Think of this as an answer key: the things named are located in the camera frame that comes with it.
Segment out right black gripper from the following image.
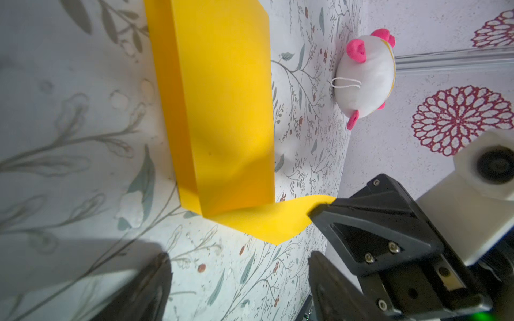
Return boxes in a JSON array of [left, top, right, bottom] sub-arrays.
[[309, 174, 493, 317]]

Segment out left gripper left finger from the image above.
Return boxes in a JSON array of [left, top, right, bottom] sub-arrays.
[[93, 252, 173, 321]]

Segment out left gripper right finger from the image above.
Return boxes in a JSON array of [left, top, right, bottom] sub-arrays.
[[309, 251, 393, 320]]

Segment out yellow square paper sheet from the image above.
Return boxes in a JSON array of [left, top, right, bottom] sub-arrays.
[[145, 1, 333, 246]]

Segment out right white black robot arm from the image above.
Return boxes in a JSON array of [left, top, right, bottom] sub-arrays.
[[309, 174, 513, 320]]

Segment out pink white plush toy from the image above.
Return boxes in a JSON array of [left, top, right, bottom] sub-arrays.
[[330, 29, 396, 131]]

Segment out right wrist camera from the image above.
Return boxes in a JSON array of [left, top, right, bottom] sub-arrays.
[[417, 130, 513, 266]]

